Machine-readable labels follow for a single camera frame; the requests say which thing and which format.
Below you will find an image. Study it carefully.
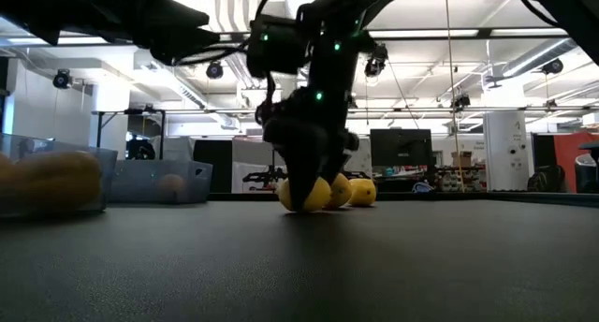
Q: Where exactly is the orange-yellow lemon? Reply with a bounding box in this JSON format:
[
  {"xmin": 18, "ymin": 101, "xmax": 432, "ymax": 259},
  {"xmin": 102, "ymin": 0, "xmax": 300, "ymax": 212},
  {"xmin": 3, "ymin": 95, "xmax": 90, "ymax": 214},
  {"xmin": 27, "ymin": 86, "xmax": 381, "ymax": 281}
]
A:
[{"xmin": 327, "ymin": 172, "xmax": 354, "ymax": 210}]

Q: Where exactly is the clear grey plastic bin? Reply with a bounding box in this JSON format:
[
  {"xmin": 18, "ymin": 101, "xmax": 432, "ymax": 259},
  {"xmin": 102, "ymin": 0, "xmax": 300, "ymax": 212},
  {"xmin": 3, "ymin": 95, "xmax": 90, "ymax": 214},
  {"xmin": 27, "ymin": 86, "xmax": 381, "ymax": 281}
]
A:
[
  {"xmin": 110, "ymin": 159, "xmax": 214, "ymax": 205},
  {"xmin": 0, "ymin": 133, "xmax": 119, "ymax": 219}
]

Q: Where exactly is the thin hanging rope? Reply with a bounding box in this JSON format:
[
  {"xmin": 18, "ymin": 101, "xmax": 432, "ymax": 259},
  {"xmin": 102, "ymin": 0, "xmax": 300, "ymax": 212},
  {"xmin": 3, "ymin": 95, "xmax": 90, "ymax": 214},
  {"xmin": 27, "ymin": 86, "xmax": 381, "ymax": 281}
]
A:
[{"xmin": 442, "ymin": 0, "xmax": 464, "ymax": 176}]

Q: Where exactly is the yellow bell pepper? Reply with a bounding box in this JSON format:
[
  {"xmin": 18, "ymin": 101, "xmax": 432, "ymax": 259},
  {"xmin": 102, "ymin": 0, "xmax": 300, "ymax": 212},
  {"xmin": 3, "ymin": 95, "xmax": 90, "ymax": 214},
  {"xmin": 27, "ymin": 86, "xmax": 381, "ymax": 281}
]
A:
[{"xmin": 13, "ymin": 150, "xmax": 103, "ymax": 212}]

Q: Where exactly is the long ceiling light bar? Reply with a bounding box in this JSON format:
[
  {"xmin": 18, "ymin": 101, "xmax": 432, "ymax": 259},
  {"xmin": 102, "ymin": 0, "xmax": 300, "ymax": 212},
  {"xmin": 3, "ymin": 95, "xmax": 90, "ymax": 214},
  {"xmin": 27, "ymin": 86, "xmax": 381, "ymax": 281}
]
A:
[{"xmin": 0, "ymin": 27, "xmax": 570, "ymax": 47}]

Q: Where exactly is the silver ventilation duct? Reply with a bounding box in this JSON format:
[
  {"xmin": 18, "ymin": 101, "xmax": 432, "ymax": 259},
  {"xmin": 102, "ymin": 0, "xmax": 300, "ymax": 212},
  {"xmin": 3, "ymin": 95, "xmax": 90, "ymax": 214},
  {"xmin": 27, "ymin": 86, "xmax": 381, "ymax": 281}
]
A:
[{"xmin": 486, "ymin": 41, "xmax": 565, "ymax": 82}]

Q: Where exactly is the black backpack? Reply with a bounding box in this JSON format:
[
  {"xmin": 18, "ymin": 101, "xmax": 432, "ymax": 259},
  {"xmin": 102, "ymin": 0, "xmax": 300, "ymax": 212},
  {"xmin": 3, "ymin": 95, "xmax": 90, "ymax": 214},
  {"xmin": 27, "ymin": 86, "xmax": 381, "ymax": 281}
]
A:
[{"xmin": 527, "ymin": 164, "xmax": 567, "ymax": 193}]

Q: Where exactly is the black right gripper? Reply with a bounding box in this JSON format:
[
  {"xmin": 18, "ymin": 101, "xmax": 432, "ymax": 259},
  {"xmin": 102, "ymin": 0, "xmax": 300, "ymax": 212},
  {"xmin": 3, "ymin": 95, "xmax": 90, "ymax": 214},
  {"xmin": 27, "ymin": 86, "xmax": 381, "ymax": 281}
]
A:
[{"xmin": 261, "ymin": 85, "xmax": 360, "ymax": 213}]

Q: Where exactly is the cardboard box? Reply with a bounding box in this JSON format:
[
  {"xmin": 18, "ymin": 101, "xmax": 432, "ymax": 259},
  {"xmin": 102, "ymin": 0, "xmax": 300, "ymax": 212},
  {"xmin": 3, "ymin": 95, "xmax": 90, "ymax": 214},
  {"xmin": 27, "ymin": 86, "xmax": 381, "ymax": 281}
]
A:
[{"xmin": 451, "ymin": 151, "xmax": 474, "ymax": 168}]

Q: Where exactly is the black computer monitor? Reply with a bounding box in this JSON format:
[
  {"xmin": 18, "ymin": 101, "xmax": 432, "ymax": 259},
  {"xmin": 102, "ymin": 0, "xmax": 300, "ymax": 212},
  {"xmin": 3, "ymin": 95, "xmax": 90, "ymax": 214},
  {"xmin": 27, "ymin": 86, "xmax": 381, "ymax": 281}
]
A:
[{"xmin": 369, "ymin": 128, "xmax": 434, "ymax": 168}]

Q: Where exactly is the orange partition panel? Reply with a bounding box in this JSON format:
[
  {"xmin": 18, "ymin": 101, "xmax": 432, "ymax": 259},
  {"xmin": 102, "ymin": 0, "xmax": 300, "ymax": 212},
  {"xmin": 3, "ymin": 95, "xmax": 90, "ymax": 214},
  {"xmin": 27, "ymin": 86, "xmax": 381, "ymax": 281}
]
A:
[{"xmin": 554, "ymin": 131, "xmax": 599, "ymax": 195}]

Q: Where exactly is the black partition panel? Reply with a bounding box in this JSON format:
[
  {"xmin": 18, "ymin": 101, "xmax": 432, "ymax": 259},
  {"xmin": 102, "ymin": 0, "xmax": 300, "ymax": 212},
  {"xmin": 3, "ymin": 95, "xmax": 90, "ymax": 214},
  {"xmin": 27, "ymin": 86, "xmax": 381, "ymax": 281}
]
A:
[{"xmin": 193, "ymin": 139, "xmax": 234, "ymax": 195}]

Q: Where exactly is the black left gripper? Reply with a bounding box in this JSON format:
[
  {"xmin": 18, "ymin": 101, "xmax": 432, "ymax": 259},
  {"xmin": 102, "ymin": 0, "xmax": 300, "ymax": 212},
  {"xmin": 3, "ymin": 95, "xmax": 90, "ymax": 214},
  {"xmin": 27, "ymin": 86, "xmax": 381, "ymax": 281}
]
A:
[{"xmin": 107, "ymin": 0, "xmax": 221, "ymax": 66}]

